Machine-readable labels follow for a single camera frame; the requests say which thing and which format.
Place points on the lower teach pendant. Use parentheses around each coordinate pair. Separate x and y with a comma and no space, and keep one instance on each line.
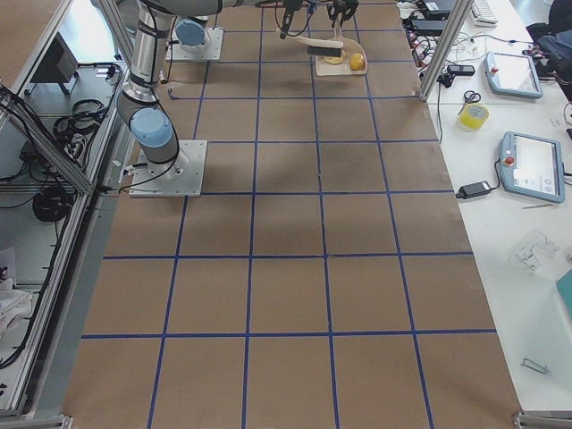
(532,166)

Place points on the black power brick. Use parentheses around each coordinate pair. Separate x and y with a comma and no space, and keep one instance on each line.
(474,190)

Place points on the yellow tape roll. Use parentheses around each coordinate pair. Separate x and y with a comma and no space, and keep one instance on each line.
(472,117)

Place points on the metal clip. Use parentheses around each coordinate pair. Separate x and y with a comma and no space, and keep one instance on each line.
(535,366)

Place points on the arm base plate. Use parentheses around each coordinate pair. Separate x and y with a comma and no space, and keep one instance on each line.
(185,178)
(199,45)

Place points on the beige plastic dustpan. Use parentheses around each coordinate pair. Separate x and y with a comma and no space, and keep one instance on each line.
(350,46)

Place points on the aluminium frame rail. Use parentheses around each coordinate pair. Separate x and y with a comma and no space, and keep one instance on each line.
(14,106)

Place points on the round brown bread roll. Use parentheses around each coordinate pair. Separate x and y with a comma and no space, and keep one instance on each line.
(357,62)

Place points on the beige hand brush black bristles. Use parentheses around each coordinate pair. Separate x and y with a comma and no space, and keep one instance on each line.
(317,46)

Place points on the teach pendant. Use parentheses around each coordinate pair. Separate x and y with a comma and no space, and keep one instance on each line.
(532,166)
(512,75)

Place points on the aluminium frame post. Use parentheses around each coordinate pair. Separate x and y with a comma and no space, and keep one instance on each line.
(455,22)

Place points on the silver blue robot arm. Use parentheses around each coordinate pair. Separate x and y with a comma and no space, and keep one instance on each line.
(138,104)
(198,21)

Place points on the clear plastic packaging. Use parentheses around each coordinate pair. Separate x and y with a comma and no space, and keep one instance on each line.
(536,254)

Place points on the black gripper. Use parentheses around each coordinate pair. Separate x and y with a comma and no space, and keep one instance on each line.
(342,9)
(286,13)

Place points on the teal board corner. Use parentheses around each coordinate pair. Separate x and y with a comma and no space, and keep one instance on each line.
(564,289)

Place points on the upper teach pendant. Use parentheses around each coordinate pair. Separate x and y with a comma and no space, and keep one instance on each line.
(512,75)

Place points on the croissant bread piece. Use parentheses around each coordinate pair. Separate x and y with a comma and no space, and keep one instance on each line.
(335,60)

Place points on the black handled scissors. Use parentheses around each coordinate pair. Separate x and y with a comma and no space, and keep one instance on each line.
(470,97)

